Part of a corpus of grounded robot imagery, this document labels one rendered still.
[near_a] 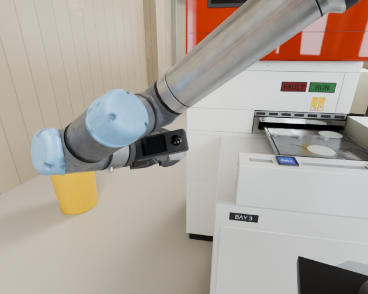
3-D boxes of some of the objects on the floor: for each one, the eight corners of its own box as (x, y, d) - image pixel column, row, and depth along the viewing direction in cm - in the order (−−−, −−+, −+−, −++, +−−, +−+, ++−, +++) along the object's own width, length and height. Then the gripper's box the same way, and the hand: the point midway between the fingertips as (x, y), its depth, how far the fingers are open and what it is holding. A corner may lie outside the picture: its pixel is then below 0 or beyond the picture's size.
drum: (79, 188, 228) (68, 132, 205) (110, 196, 215) (101, 137, 192) (46, 210, 196) (28, 147, 173) (80, 222, 184) (65, 155, 161)
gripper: (101, 133, 51) (163, 136, 69) (109, 179, 50) (171, 170, 67) (125, 121, 46) (186, 127, 64) (135, 171, 45) (195, 164, 62)
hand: (184, 147), depth 63 cm, fingers closed
